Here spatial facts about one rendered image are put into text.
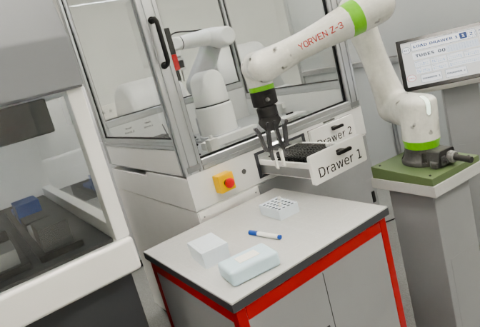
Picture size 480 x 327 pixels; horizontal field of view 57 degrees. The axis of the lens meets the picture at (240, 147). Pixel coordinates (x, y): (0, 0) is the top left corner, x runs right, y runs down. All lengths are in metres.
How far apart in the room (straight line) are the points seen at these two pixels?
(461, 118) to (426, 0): 1.09
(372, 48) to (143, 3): 0.85
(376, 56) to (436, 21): 1.57
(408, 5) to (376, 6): 1.86
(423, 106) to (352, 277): 0.63
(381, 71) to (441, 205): 0.53
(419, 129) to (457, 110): 0.83
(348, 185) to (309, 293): 1.01
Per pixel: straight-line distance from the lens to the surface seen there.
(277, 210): 1.52
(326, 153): 1.64
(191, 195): 1.70
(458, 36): 2.48
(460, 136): 2.50
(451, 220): 1.76
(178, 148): 1.66
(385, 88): 1.77
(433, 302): 1.92
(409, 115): 1.65
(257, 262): 1.21
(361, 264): 1.45
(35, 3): 1.34
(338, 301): 1.41
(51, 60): 1.28
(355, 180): 2.27
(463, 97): 2.46
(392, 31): 3.50
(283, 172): 1.75
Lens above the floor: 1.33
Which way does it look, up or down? 11 degrees down
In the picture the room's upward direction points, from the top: 15 degrees counter-clockwise
